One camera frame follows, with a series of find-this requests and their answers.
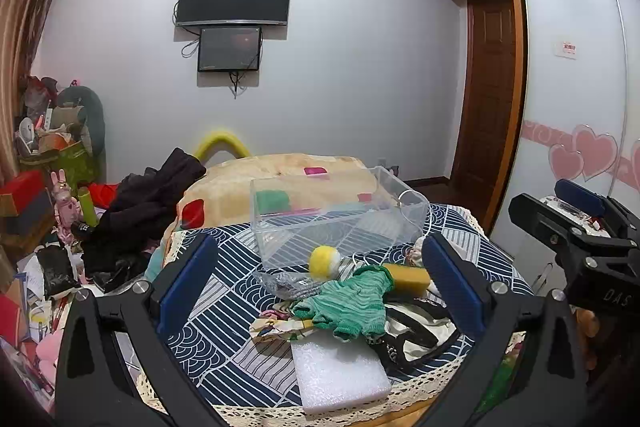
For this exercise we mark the green cardboard box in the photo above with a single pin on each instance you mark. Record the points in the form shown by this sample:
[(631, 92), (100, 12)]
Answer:
[(75, 164)]

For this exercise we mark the silver mesh cloth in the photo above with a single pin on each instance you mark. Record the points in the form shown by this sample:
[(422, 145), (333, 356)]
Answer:
[(292, 284)]

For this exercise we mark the floral patterned cloth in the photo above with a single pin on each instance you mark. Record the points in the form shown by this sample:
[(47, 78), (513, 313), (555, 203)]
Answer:
[(272, 329)]

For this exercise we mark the red box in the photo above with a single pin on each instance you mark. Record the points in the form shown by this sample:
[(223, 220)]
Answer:
[(20, 194)]

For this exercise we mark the black plastic bag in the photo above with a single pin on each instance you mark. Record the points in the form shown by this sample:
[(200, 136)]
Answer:
[(56, 266)]

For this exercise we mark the yellow foam tube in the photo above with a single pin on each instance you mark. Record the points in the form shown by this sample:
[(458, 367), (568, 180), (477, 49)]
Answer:
[(220, 136)]

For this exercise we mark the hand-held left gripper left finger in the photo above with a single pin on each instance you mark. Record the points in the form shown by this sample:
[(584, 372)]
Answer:
[(187, 284)]

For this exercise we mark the yellow patchwork blanket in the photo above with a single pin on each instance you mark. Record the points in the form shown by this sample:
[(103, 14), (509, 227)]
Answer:
[(280, 169)]

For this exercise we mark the pink cloth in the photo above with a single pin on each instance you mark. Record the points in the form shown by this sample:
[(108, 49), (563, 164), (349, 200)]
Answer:
[(316, 171)]

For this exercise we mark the white foam block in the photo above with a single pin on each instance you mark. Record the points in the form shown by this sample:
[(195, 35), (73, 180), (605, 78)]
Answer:
[(340, 377)]

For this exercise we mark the wall socket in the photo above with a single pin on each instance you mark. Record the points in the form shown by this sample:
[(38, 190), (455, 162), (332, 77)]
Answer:
[(393, 167)]

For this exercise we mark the blue patterned lace-trim tablecloth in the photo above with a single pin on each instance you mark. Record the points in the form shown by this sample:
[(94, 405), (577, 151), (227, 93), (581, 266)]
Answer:
[(225, 307)]

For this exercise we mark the white heart-print sliding wardrobe door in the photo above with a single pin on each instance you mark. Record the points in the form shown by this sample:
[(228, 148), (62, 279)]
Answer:
[(565, 107)]

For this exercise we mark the yellow sponge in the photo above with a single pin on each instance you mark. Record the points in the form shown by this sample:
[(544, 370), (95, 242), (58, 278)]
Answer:
[(407, 279)]

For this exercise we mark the brown wooden door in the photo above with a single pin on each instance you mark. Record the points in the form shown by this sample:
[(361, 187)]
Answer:
[(487, 107)]

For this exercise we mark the red and white sticker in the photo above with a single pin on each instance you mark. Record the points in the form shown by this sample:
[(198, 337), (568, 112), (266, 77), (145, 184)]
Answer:
[(569, 48)]

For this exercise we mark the pink bunny toy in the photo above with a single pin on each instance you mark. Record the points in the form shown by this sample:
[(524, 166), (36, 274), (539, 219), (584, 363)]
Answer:
[(62, 204)]

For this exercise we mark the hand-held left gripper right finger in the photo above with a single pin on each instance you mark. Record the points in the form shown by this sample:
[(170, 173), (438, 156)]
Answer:
[(452, 287)]

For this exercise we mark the clear plastic box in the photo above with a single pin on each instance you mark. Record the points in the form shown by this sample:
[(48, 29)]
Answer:
[(300, 237)]

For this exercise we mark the green knitted cloth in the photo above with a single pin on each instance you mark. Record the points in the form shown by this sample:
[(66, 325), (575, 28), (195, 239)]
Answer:
[(350, 302)]

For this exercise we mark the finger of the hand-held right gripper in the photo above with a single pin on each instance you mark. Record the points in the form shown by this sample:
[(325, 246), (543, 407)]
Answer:
[(580, 197), (530, 212)]

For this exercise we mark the small white soft toy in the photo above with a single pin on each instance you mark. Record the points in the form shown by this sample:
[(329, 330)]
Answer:
[(414, 255)]

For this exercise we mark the pile of black clothes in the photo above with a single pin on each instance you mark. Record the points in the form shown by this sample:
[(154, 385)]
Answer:
[(145, 207)]

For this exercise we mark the brown curtain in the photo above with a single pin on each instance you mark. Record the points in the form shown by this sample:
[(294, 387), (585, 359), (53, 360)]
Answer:
[(30, 32)]

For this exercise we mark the small black wall monitor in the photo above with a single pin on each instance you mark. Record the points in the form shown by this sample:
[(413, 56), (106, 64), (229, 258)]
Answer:
[(229, 49)]

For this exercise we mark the yellow fuzzy ball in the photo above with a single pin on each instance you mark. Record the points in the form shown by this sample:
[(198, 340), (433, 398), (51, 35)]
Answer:
[(325, 261)]

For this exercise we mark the green tube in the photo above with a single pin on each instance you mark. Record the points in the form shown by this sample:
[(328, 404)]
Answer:
[(86, 207)]

